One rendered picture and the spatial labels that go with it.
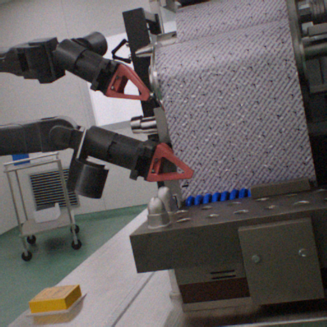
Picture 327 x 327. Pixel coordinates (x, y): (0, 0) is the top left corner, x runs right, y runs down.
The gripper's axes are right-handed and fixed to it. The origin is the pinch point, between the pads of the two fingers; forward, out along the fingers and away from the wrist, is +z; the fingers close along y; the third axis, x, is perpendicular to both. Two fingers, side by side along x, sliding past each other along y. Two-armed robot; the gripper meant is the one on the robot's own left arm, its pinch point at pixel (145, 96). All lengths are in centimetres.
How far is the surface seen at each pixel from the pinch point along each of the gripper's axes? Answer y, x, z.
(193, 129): 6.6, -0.7, 12.3
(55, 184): -547, -213, -211
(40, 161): -394, -149, -178
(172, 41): -20.3, 11.2, -5.6
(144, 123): -1.4, -5.0, 1.7
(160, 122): -0.6, -3.2, 4.6
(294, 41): 6.1, 20.2, 20.8
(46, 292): 14.8, -37.6, 3.2
